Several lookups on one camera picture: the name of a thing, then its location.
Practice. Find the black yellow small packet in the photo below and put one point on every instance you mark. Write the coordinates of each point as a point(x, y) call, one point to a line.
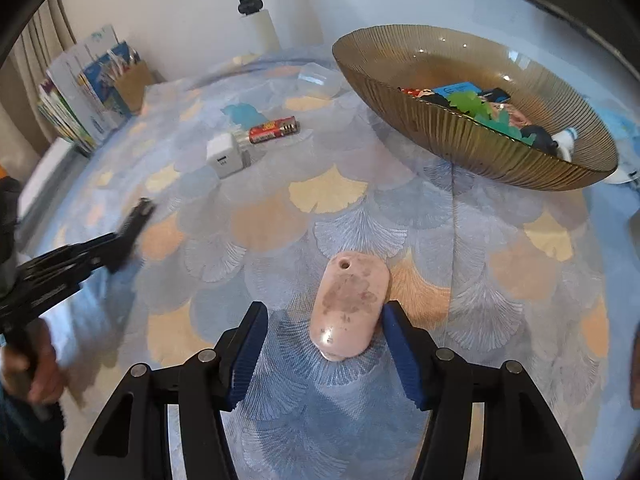
point(497, 95)

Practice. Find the black rounded toy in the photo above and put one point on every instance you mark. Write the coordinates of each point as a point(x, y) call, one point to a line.
point(537, 137)

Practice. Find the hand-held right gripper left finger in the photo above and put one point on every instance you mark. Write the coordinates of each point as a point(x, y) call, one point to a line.
point(245, 355)

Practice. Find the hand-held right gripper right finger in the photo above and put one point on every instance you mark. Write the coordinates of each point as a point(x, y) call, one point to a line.
point(405, 355)

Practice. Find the person's left forearm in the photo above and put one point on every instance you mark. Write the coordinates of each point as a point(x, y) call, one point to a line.
point(25, 440)

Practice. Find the stack of books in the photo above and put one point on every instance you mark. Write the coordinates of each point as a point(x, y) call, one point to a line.
point(75, 95)

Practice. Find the brown cardboard box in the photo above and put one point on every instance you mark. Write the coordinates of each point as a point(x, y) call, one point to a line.
point(134, 85)

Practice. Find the black pipe clamp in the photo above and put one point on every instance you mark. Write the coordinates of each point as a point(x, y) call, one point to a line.
point(250, 6)

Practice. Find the red printed battery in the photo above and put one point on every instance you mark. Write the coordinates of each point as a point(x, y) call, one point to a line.
point(272, 131)

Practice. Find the beige curtain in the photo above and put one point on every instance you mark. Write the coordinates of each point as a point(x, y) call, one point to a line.
point(30, 60)

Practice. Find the pink flat card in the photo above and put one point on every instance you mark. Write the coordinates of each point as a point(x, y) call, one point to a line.
point(515, 112)

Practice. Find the small white bottle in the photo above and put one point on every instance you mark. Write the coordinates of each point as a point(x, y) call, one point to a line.
point(565, 142)

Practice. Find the blue white crumpled bag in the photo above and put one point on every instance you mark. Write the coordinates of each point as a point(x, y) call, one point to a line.
point(622, 130)

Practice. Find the black-haired red toy figure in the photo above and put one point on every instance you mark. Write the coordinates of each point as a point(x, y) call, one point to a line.
point(419, 95)

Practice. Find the white charger adapter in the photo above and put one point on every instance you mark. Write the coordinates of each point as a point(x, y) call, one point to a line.
point(222, 155)

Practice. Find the white pipe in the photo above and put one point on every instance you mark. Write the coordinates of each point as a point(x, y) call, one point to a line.
point(260, 30)

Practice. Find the amber ribbed glass bowl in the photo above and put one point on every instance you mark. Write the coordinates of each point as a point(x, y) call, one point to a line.
point(450, 145)

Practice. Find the stack of white papers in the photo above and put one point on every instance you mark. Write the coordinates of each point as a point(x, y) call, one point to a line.
point(50, 170)

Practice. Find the blue leaf-print tablecloth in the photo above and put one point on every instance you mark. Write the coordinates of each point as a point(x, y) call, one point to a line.
point(500, 310)

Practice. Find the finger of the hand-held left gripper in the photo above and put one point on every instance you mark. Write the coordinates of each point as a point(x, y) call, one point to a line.
point(125, 240)
point(45, 299)

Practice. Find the green translucent toy figure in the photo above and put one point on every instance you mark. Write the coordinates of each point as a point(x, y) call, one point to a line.
point(470, 102)

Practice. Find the blue rectangular packet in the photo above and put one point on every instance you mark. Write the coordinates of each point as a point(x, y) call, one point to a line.
point(455, 89)

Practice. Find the person's left hand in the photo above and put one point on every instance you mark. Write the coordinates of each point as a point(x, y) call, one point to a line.
point(47, 380)

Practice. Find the teal translucent toy figure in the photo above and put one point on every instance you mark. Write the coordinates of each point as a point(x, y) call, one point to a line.
point(495, 122)
point(242, 115)

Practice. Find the clear plastic container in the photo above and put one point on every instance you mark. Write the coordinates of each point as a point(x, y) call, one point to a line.
point(317, 80)

